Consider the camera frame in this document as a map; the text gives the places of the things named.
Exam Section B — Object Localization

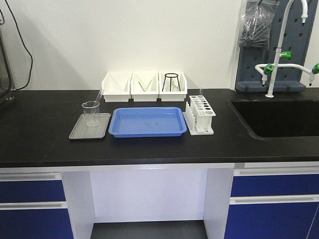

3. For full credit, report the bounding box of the plastic bag of tubes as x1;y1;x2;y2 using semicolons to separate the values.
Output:
238;0;280;50

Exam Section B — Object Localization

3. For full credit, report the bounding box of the clear glass beaker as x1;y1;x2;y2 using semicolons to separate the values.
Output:
82;101;100;126

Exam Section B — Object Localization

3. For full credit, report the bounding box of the middle white storage bin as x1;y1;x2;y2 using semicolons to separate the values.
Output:
131;72;159;102

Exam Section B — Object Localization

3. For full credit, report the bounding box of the white test tube rack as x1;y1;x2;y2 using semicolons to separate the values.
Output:
182;95;216;135

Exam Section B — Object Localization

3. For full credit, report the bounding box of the blue drawer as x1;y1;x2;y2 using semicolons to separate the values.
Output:
231;174;319;197
0;180;66;203
0;209;73;239
224;202;319;239

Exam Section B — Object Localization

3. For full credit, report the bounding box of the left white storage bin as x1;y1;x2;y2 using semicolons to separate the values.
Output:
102;73;132;103

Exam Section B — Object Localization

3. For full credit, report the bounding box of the blue upper left drawer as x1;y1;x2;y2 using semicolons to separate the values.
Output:
0;180;66;203

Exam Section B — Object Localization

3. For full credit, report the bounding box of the right white storage bin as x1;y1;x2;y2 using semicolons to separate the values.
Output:
158;72;187;102

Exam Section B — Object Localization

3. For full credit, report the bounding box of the black power cable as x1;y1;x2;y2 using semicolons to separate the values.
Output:
4;0;34;92

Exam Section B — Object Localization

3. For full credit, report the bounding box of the blue upper right drawer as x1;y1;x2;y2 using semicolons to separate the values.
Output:
231;174;319;197

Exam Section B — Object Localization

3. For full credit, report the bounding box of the blue lower left drawer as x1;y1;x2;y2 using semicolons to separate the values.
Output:
0;209;73;239

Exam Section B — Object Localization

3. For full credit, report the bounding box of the grey pegboard drying rack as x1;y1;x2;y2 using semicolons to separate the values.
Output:
235;0;318;93

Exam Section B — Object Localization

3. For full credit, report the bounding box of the blue lower right drawer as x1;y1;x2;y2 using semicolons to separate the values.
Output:
224;202;319;239

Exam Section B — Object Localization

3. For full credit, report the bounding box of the clear glass test tube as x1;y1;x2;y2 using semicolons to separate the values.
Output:
87;89;104;126

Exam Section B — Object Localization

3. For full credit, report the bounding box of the white lab faucet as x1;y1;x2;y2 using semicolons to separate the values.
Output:
254;0;319;98

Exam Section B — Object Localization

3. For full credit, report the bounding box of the grey plastic tray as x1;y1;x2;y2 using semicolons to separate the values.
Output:
69;113;111;140

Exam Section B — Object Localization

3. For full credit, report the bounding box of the white storage bin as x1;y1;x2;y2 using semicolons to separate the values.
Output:
131;72;159;102
102;73;132;103
158;72;187;102

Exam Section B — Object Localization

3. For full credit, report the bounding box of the black wire tripod stand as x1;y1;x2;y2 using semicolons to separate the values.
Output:
162;73;180;92

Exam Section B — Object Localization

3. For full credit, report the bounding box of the metal equipment at left edge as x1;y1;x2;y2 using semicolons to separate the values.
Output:
0;8;16;107

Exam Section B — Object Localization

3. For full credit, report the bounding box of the black lab sink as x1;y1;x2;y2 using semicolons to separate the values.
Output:
228;99;319;140

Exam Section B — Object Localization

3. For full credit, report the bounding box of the test tube in rack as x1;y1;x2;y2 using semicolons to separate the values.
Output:
199;88;204;97

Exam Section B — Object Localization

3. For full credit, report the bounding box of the blue plastic tray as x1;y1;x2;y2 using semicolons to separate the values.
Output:
109;107;187;138

